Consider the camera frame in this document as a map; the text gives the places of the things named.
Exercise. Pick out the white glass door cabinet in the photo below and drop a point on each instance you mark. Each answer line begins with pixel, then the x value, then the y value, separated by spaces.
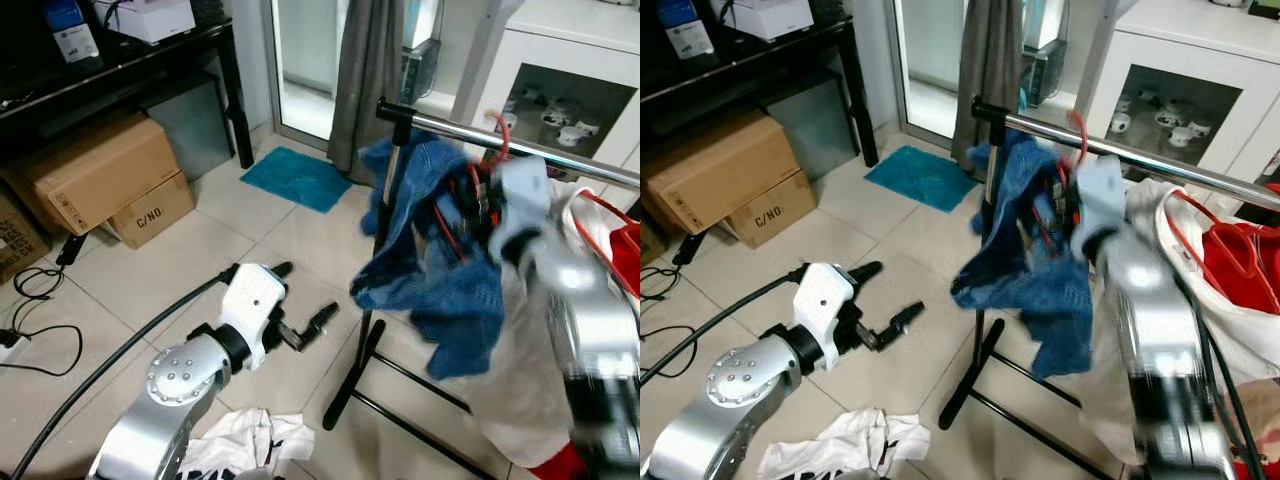
pixel 590 40
pixel 1200 40

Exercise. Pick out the large brown cardboard box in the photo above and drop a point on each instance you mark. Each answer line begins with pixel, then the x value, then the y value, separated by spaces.
pixel 715 165
pixel 95 170

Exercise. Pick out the black desk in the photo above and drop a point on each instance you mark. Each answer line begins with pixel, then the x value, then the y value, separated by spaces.
pixel 760 55
pixel 130 65

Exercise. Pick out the white cup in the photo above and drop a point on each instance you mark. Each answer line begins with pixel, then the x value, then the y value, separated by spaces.
pixel 1121 122
pixel 556 117
pixel 587 129
pixel 1202 130
pixel 1170 119
pixel 507 122

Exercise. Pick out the white printed cloth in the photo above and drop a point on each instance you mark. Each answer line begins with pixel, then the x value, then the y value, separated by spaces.
pixel 850 445
pixel 240 440

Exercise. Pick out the aluminium sliding door frame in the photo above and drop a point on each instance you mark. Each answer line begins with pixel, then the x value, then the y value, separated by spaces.
pixel 271 60
pixel 897 60

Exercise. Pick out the chrome clothes rack rail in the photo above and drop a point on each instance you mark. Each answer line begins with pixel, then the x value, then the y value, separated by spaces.
pixel 450 127
pixel 1180 165

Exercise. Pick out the red cloth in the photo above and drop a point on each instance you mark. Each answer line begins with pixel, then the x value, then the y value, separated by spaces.
pixel 565 468
pixel 1260 472

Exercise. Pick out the grey slanted pole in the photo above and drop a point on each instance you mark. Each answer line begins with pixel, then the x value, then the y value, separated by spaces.
pixel 485 55
pixel 1105 50

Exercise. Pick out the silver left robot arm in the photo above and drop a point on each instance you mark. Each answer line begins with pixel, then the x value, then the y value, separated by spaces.
pixel 735 395
pixel 165 400

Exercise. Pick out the red garment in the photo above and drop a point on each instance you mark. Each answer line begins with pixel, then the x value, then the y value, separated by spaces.
pixel 1240 270
pixel 628 255

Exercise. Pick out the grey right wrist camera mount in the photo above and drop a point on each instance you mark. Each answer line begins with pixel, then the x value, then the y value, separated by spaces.
pixel 1098 195
pixel 520 200

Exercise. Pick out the dark grey appliance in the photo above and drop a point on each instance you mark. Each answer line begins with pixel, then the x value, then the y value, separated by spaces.
pixel 1045 72
pixel 420 75

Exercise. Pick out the plain grey curtain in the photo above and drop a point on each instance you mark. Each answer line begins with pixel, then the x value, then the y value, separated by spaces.
pixel 988 80
pixel 365 80

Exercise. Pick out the small printed cardboard box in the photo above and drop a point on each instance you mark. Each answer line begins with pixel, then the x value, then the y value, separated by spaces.
pixel 765 215
pixel 150 215

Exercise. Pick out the black clothes rack frame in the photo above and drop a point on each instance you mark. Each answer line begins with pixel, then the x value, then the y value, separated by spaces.
pixel 352 385
pixel 968 378

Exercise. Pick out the blue and white box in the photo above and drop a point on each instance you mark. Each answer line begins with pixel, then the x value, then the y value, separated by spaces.
pixel 688 35
pixel 70 35

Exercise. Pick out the teal floor mat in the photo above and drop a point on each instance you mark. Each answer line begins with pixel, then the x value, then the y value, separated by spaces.
pixel 295 178
pixel 920 177

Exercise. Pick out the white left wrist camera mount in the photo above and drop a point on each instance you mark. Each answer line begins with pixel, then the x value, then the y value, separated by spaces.
pixel 825 300
pixel 250 300

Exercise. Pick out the black power adapter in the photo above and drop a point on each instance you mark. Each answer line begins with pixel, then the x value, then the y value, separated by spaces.
pixel 690 248
pixel 72 250

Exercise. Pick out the white power strip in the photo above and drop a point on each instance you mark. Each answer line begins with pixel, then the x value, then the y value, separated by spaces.
pixel 8 348

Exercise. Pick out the blue denim garment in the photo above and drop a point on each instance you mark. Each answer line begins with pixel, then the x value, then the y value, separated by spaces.
pixel 460 310
pixel 1050 300

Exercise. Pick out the white carton box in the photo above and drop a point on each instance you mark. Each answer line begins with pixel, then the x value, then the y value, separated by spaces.
pixel 770 18
pixel 150 18

